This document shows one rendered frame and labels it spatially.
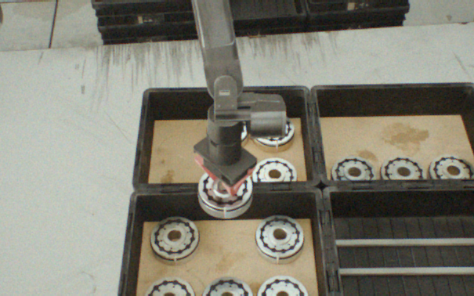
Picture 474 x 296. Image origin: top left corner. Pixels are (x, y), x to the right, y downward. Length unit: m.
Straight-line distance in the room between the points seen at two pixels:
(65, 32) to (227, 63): 2.30
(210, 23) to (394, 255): 0.67
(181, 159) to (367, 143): 0.45
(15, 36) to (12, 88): 1.35
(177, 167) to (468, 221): 0.66
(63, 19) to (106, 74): 1.42
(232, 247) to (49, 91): 0.82
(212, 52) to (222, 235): 0.52
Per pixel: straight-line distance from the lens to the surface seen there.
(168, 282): 1.25
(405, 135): 1.54
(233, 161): 1.04
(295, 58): 1.88
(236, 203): 1.12
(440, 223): 1.41
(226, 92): 0.94
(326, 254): 1.19
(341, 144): 1.49
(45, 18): 3.31
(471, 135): 1.56
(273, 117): 0.98
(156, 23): 2.36
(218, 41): 0.93
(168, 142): 1.49
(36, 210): 1.60
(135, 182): 1.30
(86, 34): 3.15
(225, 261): 1.29
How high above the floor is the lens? 1.96
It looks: 51 degrees down
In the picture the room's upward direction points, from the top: 1 degrees counter-clockwise
